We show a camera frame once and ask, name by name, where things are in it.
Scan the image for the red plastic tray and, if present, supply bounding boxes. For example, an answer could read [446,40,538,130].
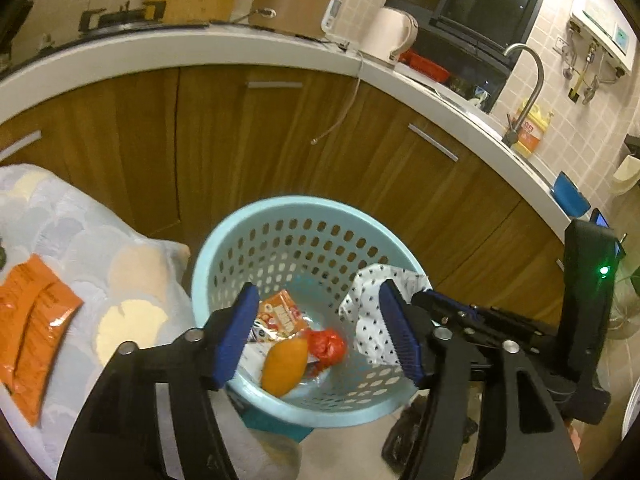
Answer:
[399,49,450,84]

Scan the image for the yellow detergent bottle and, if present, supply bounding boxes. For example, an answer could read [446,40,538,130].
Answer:
[512,104,554,158]

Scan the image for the orange snack wrapper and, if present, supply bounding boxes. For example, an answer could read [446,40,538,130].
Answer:
[1,255,84,426]

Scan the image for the wooden base cabinets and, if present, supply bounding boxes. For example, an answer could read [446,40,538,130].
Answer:
[1,66,563,324]

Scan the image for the blue bowl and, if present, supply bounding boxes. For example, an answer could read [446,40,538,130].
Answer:
[551,171,590,218]

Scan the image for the white dotted wrapper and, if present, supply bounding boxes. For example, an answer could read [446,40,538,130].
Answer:
[338,263,432,365]

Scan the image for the black gas stove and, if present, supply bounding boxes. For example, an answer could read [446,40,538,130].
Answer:
[1,0,208,73]

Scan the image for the orange white snack packet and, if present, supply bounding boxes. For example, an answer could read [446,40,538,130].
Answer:
[248,289,310,342]

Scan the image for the chrome sink faucet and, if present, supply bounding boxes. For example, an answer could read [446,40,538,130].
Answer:
[501,42,546,149]

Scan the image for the white charging cable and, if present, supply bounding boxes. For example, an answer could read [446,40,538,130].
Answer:
[310,49,365,146]

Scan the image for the orange fruit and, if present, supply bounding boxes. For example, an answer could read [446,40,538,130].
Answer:
[260,337,308,398]

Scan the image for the dark window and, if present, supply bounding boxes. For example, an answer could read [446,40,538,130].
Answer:
[386,0,544,112]

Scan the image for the white electric kettle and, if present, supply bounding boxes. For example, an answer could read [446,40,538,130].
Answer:
[359,6,419,67]

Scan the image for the red plastic bag trash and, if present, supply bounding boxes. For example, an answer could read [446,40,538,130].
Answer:
[304,328,347,377]

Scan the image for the light blue perforated trash basket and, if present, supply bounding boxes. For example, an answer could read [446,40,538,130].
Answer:
[191,195,426,428]

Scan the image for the white water heater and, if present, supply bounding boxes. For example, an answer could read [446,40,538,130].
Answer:
[570,0,637,74]

